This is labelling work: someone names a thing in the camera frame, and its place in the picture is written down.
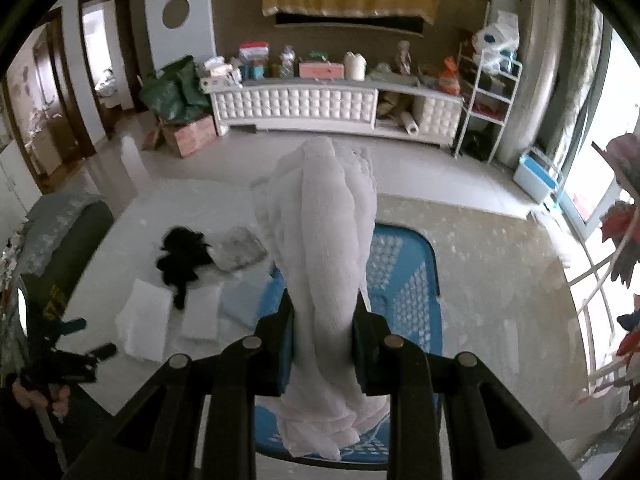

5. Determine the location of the large white towel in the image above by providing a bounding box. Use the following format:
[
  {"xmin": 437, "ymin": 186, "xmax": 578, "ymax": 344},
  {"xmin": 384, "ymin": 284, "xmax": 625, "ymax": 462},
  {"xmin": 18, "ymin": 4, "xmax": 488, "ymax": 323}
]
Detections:
[{"xmin": 115, "ymin": 278, "xmax": 172, "ymax": 363}]

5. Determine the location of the white fluffy towel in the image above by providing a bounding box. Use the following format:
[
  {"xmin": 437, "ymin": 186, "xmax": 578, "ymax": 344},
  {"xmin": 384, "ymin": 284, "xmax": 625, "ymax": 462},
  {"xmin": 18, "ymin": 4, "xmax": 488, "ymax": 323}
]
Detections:
[{"xmin": 253, "ymin": 136, "xmax": 390, "ymax": 460}]

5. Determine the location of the person's left hand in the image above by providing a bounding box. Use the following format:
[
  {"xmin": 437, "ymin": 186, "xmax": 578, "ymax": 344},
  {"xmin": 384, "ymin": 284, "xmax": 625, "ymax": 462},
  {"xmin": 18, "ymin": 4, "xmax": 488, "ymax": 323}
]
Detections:
[{"xmin": 12, "ymin": 379, "xmax": 70, "ymax": 419}]

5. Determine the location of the dark green chair back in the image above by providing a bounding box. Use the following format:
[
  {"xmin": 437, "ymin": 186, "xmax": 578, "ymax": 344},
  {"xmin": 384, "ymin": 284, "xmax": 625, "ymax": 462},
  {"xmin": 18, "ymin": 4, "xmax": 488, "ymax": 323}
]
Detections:
[{"xmin": 18, "ymin": 193, "xmax": 114, "ymax": 342}]

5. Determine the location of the small white folded towel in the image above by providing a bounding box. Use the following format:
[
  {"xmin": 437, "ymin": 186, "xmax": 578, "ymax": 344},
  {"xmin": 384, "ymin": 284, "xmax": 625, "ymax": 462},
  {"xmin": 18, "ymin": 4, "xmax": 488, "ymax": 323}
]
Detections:
[{"xmin": 181, "ymin": 283, "xmax": 224, "ymax": 340}]

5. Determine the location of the clothes drying rack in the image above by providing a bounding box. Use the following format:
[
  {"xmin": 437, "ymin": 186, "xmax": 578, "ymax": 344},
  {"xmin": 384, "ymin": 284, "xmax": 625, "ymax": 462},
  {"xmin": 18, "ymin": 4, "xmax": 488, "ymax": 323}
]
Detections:
[{"xmin": 569, "ymin": 131, "xmax": 640, "ymax": 401}]

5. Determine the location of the grey folded cloth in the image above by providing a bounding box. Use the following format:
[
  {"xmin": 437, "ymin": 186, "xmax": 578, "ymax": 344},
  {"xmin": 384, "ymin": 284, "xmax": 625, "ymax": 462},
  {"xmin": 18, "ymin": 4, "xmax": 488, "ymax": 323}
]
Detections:
[{"xmin": 207, "ymin": 226, "xmax": 267, "ymax": 273}]

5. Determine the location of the blue plastic laundry basket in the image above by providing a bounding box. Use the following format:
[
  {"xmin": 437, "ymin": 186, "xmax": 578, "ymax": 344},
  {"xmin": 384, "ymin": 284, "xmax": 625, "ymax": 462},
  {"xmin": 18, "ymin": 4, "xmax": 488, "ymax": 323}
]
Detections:
[{"xmin": 254, "ymin": 223, "xmax": 442, "ymax": 470}]

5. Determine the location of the pink cardboard box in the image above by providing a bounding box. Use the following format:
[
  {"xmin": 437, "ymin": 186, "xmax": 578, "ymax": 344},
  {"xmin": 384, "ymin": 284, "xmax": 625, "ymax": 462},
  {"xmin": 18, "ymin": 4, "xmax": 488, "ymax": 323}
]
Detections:
[{"xmin": 160, "ymin": 115, "xmax": 218, "ymax": 158}]

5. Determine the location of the green plastic bag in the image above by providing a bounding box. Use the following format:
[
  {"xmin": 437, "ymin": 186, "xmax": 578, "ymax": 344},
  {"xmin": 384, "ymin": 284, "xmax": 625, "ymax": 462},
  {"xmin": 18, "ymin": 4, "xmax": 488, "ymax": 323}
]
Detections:
[{"xmin": 140, "ymin": 55, "xmax": 212, "ymax": 125}]

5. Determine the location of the light blue plastic tub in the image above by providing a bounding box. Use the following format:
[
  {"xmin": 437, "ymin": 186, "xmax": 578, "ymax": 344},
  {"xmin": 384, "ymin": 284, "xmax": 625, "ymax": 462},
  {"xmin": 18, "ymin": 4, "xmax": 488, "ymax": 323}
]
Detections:
[{"xmin": 513, "ymin": 146, "xmax": 564, "ymax": 204}]

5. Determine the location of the white paper roll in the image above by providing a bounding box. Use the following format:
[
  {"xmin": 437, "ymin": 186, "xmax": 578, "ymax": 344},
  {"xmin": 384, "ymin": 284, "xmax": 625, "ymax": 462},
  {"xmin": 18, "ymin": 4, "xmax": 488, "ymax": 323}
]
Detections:
[{"xmin": 399, "ymin": 112, "xmax": 420, "ymax": 136}]

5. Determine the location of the white tufted TV cabinet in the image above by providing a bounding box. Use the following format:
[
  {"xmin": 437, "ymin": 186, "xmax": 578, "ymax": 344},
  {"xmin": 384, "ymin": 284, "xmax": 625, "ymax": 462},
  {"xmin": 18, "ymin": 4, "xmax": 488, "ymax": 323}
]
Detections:
[{"xmin": 208, "ymin": 78, "xmax": 462, "ymax": 148}]

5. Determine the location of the red white snack box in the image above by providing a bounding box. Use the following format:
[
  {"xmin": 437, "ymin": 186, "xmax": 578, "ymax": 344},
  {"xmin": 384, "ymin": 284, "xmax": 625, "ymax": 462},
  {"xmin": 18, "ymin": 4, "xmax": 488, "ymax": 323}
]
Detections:
[{"xmin": 239, "ymin": 42, "xmax": 270, "ymax": 65}]

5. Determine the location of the pink storage box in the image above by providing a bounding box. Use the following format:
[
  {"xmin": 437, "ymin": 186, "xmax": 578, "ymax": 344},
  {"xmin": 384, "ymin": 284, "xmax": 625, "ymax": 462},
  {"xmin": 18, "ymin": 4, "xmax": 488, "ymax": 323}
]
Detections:
[{"xmin": 298, "ymin": 62, "xmax": 345, "ymax": 80}]

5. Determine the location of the orange bag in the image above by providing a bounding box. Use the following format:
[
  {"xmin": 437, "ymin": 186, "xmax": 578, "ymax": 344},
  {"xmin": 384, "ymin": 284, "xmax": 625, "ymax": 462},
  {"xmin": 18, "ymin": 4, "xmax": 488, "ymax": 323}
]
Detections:
[{"xmin": 437, "ymin": 56, "xmax": 460, "ymax": 96}]

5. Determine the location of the white metal shelf rack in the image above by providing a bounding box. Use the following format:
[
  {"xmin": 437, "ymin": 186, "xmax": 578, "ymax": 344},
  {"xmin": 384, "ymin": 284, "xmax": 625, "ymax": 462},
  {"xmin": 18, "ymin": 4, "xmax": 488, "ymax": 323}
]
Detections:
[{"xmin": 452, "ymin": 42, "xmax": 524, "ymax": 165}]

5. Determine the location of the white plastic jug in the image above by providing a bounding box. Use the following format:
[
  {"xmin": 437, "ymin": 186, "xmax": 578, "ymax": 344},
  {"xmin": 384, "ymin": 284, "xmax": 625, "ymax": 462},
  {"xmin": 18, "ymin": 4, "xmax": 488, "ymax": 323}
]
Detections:
[{"xmin": 343, "ymin": 52, "xmax": 367, "ymax": 81}]

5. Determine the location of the white plastic bag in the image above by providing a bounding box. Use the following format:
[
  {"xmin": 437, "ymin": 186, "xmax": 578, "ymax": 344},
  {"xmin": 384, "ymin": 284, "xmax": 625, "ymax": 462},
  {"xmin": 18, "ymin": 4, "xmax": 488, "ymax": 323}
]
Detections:
[{"xmin": 472, "ymin": 11, "xmax": 520, "ymax": 75}]

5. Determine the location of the grey curtain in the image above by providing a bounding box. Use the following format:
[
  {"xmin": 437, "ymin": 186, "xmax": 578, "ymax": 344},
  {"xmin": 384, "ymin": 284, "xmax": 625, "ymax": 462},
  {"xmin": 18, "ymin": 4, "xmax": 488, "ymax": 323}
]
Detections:
[{"xmin": 536, "ymin": 0, "xmax": 612, "ymax": 174}]

